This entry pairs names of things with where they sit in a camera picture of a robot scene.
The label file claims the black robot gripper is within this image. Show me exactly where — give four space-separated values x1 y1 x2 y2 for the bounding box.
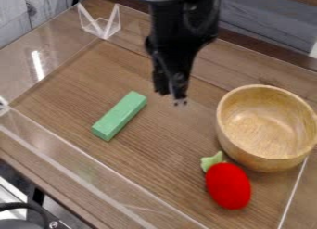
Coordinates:
144 0 220 106

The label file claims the red plush strawberry toy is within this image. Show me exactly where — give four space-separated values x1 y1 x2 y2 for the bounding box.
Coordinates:
200 151 251 210

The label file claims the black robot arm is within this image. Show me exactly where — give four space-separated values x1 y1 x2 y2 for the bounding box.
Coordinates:
142 0 220 106

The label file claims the green rectangular block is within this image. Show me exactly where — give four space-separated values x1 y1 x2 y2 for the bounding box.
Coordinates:
92 91 147 141

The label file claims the light wooden bowl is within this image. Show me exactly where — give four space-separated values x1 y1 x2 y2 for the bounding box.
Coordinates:
215 84 317 172

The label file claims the black metal table clamp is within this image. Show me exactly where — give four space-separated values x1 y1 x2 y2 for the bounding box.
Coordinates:
25 186 71 229

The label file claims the clear acrylic tray wall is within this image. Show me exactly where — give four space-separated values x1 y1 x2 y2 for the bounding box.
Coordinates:
0 6 317 229

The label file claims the black cable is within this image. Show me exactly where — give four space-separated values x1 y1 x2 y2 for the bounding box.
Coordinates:
0 202 51 229

